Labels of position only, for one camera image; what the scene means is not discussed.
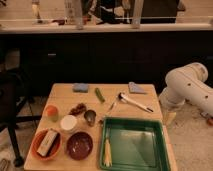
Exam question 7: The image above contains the green plastic tray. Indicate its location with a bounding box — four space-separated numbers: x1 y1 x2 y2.
99 117 171 171

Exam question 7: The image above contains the black office chair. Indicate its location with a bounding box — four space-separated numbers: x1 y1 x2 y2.
0 72 41 167

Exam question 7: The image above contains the white handled brush tool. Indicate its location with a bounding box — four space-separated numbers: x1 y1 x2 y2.
118 93 154 113

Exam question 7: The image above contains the white rectangular eraser block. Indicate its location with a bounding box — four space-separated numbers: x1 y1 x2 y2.
37 129 58 157

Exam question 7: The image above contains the brown dried food piece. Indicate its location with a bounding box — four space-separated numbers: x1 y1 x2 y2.
69 103 87 116

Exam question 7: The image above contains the dark cabinet counter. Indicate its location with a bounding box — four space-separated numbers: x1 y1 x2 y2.
0 31 213 95

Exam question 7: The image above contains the small metal cup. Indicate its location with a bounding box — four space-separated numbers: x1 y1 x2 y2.
84 110 96 126

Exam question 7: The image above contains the blue sponge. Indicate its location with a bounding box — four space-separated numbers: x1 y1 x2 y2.
73 83 89 93

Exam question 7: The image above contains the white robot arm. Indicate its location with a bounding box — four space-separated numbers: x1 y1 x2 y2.
159 62 213 117

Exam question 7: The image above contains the dark red bowl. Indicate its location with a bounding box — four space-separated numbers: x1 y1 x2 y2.
66 132 93 160

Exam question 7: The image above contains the grey triangular cloth wedge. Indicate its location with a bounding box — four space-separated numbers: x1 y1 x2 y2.
128 82 145 94

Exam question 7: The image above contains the metal spoon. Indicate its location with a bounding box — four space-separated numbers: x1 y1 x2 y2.
107 96 119 112

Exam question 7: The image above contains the orange bowl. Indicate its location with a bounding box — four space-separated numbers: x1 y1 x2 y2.
31 129 61 161

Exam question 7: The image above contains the yellow corn cob toy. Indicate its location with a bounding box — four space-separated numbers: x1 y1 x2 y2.
104 138 112 167

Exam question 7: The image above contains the white round lid cup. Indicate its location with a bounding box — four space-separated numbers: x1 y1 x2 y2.
60 115 77 133

